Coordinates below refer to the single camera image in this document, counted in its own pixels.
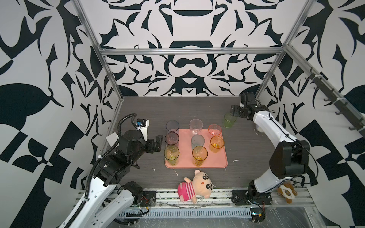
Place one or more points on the dark smoky glass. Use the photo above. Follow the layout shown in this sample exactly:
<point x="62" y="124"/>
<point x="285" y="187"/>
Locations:
<point x="172" y="138"/>

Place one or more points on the blue-grey tall glass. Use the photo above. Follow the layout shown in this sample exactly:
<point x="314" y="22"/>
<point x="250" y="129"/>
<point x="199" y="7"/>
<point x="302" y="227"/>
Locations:
<point x="172" y="126"/>

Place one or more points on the white box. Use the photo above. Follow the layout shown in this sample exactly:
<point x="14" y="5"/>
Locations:
<point x="113" y="139"/>

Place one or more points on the plush doll pink shirt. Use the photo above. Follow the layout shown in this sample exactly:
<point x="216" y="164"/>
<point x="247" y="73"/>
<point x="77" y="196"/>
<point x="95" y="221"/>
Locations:
<point x="200" y="185"/>

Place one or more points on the teal frosted cup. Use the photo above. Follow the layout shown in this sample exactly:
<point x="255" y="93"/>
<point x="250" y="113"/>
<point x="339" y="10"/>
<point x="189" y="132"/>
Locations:
<point x="197" y="140"/>

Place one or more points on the tall light green glass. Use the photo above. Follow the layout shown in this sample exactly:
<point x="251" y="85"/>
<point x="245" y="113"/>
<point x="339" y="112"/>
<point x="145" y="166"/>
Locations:
<point x="171" y="154"/>

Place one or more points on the pink short glass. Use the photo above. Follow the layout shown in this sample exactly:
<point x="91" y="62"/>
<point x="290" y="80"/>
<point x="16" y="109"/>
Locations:
<point x="214" y="130"/>

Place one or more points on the tall yellow glass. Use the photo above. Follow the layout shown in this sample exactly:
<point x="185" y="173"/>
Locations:
<point x="200" y="154"/>

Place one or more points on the clear tall glass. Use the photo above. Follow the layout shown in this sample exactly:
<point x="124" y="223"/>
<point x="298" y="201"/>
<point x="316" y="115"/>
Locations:
<point x="196" y="126"/>

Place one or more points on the short amber glass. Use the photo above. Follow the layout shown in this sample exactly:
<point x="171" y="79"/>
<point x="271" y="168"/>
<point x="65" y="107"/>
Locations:
<point x="216" y="144"/>

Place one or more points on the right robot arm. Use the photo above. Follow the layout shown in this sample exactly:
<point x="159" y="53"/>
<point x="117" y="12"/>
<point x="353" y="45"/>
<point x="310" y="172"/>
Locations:
<point x="290" y="158"/>

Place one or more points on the wall hook rack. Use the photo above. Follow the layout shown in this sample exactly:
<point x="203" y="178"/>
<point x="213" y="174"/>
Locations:
<point x="343" y="105"/>

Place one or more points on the pink plastic tray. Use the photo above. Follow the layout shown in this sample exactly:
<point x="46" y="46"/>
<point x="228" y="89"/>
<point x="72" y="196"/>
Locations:
<point x="215" y="160"/>

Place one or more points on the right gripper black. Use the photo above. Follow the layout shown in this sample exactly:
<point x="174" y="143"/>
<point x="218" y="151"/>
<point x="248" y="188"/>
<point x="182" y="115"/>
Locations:
<point x="235" y="110"/>

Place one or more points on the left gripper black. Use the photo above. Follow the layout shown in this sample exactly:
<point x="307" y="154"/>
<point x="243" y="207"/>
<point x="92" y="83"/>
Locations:
<point x="150" y="147"/>

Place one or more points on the small brown plush toy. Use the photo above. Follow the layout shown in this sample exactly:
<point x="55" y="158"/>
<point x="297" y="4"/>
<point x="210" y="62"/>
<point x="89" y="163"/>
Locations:
<point x="287" y="191"/>

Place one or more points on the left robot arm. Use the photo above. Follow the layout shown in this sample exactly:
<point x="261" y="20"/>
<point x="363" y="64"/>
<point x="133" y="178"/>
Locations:
<point x="105" y="176"/>

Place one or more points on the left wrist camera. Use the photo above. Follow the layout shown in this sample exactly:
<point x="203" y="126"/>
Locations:
<point x="142" y="126"/>

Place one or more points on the short green glass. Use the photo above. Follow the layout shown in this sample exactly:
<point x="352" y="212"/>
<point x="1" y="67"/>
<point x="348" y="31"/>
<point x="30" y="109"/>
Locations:
<point x="229" y="120"/>

